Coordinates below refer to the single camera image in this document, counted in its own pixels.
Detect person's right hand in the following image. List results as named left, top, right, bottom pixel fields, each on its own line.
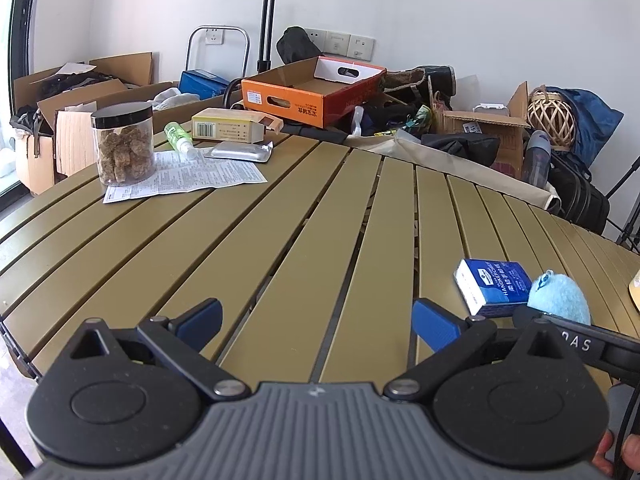
left=591, top=431, right=640, bottom=477

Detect blue carton box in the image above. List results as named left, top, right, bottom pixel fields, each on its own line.
left=178, top=69, right=232, bottom=100

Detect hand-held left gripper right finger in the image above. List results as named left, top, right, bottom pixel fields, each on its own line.
left=382, top=298, right=583, bottom=402

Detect beige medicine box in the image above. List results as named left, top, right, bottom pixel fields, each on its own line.
left=191, top=108, right=284, bottom=143

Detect beige folding wagon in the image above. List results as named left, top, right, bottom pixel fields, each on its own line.
left=345, top=130, right=563, bottom=216

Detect white cloth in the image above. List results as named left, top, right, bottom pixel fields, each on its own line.
left=150, top=87, right=182, bottom=111

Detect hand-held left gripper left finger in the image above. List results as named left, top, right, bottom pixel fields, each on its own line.
left=52, top=298, right=251, bottom=402

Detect printed paper leaflet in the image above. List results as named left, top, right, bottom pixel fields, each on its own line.
left=102, top=149, right=268, bottom=205

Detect clear jar with brown snacks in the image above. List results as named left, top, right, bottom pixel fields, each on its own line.
left=90, top=101, right=157, bottom=188

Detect small green bottle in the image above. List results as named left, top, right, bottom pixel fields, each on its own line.
left=164, top=121, right=198, bottom=158

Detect black cloth bag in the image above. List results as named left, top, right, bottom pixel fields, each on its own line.
left=276, top=26, right=322, bottom=64

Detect dark blue fabric bag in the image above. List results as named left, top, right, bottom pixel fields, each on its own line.
left=545, top=86, right=625, bottom=166

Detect black cable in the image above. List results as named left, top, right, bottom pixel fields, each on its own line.
left=611, top=382, right=636, bottom=480

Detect olive slatted folding table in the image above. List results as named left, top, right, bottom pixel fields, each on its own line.
left=0, top=127, right=640, bottom=401

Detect woven wicker ball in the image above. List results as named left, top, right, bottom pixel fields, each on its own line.
left=527, top=89, right=577, bottom=150

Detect open cardboard box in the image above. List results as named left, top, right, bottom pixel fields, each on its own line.
left=12, top=51, right=156, bottom=196
left=37, top=81, right=182, bottom=178

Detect dark clothes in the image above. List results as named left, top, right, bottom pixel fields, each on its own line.
left=40, top=71, right=118, bottom=98

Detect blue tissue packet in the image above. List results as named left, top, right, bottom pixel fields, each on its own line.
left=453, top=258, right=533, bottom=318

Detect black backpack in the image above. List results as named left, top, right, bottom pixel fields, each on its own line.
left=547, top=152, right=612, bottom=236

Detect small brown cardboard box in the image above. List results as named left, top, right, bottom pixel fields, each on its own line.
left=434, top=81, right=532, bottom=171

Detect silver blister pack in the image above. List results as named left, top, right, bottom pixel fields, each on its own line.
left=204, top=140, right=274, bottom=164

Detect grey blue water bottle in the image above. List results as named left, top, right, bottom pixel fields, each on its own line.
left=521, top=130, right=552, bottom=184

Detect brown fabric bag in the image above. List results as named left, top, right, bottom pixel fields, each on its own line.
left=382, top=67, right=431, bottom=93

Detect orange cardboard tray box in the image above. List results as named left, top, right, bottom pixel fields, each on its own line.
left=241, top=56, right=388, bottom=129

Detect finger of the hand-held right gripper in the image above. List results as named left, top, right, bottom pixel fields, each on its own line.
left=514, top=306, right=640, bottom=348

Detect light blue plush toy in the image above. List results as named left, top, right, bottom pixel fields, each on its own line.
left=527, top=270, right=592, bottom=326

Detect black camera tripod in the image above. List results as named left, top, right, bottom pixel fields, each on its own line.
left=602, top=155, right=640, bottom=253

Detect black wagon pull handle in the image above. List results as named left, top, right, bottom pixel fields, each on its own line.
left=256, top=0, right=291, bottom=73

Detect black bag with straps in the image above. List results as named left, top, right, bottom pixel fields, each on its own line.
left=10, top=107, right=56, bottom=137

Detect black folded cloth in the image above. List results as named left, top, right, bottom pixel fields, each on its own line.
left=421, top=132, right=501, bottom=167

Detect silver metal tube frame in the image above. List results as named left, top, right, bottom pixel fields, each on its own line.
left=185, top=26, right=251, bottom=78

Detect green patterned packet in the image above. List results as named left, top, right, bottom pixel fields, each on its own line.
left=397, top=105, right=432, bottom=134

